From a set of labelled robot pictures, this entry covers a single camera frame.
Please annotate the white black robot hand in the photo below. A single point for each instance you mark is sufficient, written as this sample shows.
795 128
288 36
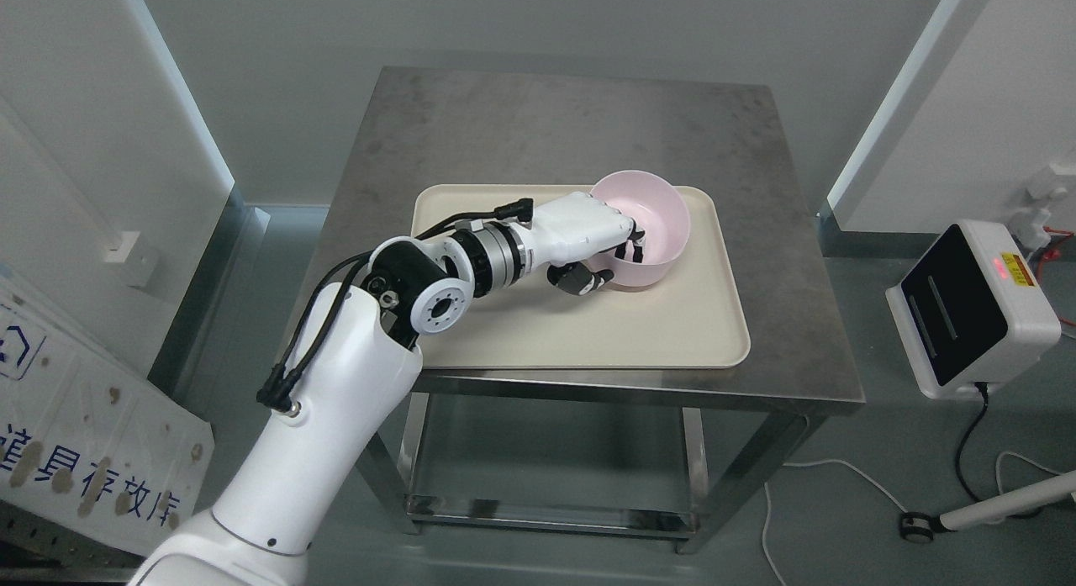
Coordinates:
570 230

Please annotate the pink bowl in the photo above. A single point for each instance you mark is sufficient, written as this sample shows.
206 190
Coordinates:
657 208
633 277

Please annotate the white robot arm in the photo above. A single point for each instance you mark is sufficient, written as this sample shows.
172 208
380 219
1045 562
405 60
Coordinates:
351 360

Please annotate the beige plastic tray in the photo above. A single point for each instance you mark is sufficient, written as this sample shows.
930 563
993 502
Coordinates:
691 318

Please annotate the stainless steel table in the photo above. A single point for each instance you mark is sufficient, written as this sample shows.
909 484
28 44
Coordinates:
429 126

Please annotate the white black device box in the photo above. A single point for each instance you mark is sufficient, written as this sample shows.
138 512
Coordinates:
971 316

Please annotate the white wheeled stand leg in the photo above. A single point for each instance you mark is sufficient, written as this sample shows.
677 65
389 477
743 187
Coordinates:
922 528

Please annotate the white signboard with blue text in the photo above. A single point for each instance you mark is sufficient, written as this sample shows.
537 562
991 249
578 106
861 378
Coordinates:
87 444

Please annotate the white wall socket box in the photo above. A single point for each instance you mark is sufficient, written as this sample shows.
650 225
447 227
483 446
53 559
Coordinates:
136 260

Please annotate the white wall outlet right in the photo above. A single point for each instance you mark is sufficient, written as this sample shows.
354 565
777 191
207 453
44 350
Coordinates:
1050 185

